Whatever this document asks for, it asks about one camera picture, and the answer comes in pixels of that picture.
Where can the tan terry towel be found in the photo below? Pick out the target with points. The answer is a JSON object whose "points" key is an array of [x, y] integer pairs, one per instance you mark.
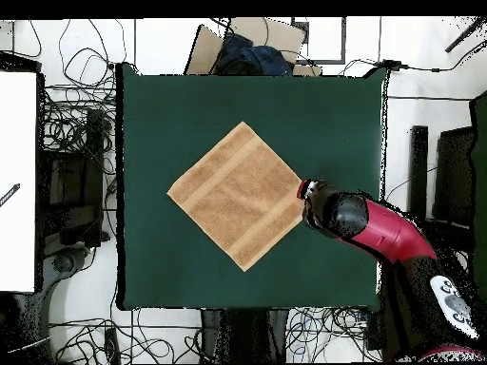
{"points": [[239, 197]]}

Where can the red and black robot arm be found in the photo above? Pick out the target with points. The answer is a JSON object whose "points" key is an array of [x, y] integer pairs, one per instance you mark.
{"points": [[388, 232]]}

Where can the white flat panel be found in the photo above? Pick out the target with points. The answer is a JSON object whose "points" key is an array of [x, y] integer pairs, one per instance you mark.
{"points": [[17, 171]]}

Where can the dark green table cloth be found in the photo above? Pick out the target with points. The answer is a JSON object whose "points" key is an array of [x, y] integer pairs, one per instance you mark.
{"points": [[304, 114]]}

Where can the dark blue garment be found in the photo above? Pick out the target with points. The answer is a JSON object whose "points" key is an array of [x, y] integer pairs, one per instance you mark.
{"points": [[262, 59]]}

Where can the black corner clamp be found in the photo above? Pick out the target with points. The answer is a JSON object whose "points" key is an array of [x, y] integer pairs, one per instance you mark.
{"points": [[393, 64]]}

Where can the black rectangular box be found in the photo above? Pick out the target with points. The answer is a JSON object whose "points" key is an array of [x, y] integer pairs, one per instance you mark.
{"points": [[374, 330]]}

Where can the brown cardboard box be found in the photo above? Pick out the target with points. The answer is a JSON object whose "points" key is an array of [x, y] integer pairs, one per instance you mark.
{"points": [[205, 53]]}

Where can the green cloth covered object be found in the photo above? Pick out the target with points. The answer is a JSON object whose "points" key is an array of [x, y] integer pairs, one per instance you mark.
{"points": [[480, 171]]}

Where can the black equipment stand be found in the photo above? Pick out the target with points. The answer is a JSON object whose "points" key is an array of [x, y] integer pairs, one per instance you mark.
{"points": [[93, 171]]}

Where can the black rod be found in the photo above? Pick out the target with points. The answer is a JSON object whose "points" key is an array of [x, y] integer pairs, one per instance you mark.
{"points": [[464, 36]]}

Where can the black power strip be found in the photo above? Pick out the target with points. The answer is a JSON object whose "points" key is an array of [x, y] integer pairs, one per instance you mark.
{"points": [[111, 344]]}

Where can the grey wheeled base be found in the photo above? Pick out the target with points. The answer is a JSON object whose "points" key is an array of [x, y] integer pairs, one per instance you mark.
{"points": [[64, 262]]}

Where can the black chair frame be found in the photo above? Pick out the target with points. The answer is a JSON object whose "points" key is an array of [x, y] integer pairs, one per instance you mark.
{"points": [[418, 171]]}

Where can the black square floor frame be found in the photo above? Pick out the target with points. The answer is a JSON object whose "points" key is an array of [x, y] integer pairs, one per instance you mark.
{"points": [[343, 42]]}

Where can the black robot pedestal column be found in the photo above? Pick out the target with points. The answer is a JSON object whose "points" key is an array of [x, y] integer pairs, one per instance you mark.
{"points": [[243, 334]]}

